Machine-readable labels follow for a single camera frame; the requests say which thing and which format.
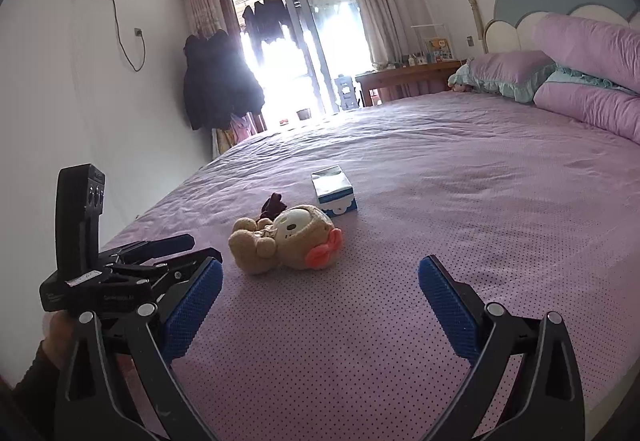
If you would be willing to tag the dark maroon hair scrunchie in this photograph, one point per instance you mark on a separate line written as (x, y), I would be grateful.
(272, 207)

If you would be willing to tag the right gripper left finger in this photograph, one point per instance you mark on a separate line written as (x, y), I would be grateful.
(94, 401)

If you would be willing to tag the dark coats on rack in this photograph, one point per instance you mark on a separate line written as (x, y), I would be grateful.
(218, 83)

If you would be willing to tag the pink left curtain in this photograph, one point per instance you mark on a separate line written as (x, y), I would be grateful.
(202, 17)

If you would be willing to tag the blue white tissue box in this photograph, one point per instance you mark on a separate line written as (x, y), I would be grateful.
(334, 191)

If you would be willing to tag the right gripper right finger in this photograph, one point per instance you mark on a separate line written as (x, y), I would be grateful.
(546, 400)

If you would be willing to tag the person's left hand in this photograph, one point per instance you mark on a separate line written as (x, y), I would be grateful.
(58, 328)

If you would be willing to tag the purple dotted bed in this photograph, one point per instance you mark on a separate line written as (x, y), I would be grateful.
(534, 210)

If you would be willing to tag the sliding glass balcony door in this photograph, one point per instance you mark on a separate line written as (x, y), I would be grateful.
(296, 49)

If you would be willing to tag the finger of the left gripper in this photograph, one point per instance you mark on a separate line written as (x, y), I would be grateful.
(167, 271)
(140, 252)

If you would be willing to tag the brown teddy plush toy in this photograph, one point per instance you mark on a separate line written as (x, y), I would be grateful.
(301, 238)

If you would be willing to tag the white plastic stool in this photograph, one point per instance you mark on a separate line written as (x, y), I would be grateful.
(346, 93)

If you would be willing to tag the wooden desk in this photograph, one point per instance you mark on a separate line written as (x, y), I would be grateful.
(374, 80)

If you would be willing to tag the purple pillow teal ruffle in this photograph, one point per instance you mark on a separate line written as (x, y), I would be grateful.
(516, 75)

